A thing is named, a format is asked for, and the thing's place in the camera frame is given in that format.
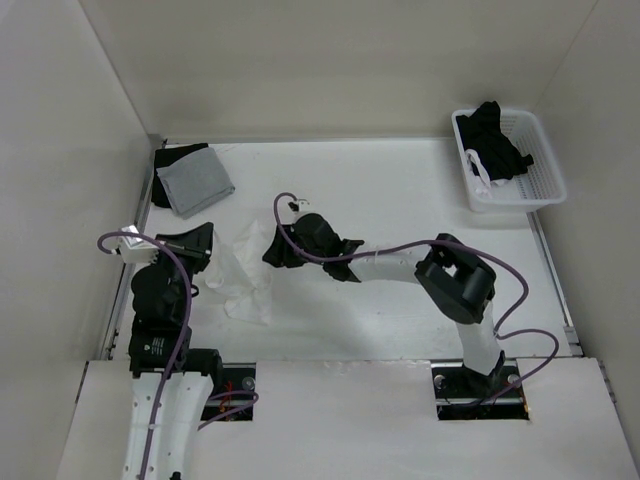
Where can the white tank top in basket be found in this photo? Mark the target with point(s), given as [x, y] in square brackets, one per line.
[483, 184]

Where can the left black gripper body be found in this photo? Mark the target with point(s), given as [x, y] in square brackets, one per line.
[171, 264]

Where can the left metal table rail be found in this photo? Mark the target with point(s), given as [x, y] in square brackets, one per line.
[116, 313]

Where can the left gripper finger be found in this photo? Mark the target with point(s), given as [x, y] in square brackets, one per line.
[194, 262]
[197, 241]

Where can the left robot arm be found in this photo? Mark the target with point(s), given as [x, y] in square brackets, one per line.
[171, 381]

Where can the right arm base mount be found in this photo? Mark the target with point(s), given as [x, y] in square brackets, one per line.
[464, 395]

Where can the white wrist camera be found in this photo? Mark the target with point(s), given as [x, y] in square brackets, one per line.
[133, 247]
[300, 206]

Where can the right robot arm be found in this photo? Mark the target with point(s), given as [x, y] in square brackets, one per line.
[459, 283]

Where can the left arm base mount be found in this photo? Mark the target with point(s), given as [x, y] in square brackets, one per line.
[232, 396]

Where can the crumpled black tank top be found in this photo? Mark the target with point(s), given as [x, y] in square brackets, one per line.
[481, 132]

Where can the right metal table rail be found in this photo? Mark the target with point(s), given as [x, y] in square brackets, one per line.
[571, 334]

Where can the white tank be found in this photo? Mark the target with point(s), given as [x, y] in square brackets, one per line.
[241, 282]
[483, 184]

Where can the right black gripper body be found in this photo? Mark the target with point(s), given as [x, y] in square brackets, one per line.
[297, 240]

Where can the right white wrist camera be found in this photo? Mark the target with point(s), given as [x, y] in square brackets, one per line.
[300, 206]

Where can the white plastic basket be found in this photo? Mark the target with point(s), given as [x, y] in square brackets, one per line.
[540, 186]

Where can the folded black tank top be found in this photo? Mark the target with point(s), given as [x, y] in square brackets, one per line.
[163, 158]

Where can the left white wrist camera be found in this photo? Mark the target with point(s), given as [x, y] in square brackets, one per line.
[133, 247]

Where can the metal table rail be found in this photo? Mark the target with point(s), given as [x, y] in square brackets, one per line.
[116, 313]
[571, 334]

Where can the folded grey tank top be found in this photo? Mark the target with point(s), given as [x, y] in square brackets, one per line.
[195, 182]

